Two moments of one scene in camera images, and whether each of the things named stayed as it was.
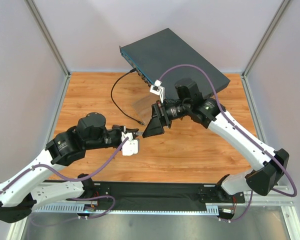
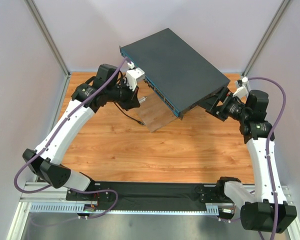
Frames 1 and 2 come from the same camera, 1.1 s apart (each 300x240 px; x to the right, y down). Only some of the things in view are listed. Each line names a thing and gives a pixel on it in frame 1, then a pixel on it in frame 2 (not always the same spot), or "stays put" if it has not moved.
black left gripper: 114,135 to 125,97
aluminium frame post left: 38,17 stays put
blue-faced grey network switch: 154,54 stays put
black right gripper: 161,116 to 217,105
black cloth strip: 163,196 stays put
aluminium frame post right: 266,36 stays put
